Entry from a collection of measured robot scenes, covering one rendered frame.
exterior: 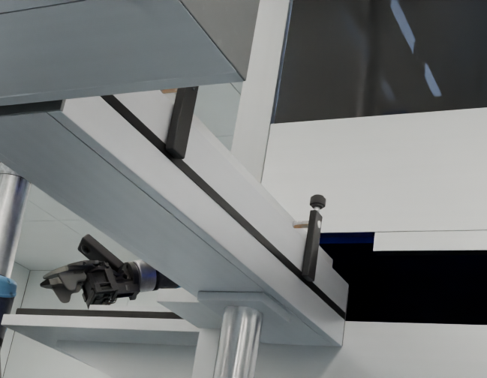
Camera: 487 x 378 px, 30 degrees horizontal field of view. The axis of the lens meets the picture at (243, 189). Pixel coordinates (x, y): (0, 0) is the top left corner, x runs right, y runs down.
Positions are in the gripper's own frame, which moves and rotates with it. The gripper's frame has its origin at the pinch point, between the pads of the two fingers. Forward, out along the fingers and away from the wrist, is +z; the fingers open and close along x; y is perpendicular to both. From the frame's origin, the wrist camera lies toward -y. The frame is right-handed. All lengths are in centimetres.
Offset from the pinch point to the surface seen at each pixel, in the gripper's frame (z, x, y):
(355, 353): -9, -70, 62
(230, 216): 19, -94, 55
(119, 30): 45, -125, 62
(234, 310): 12, -78, 57
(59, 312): 13.6, -31.8, 27.5
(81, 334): 11.6, -33.0, 32.9
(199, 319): 5, -59, 47
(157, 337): 4, -43, 41
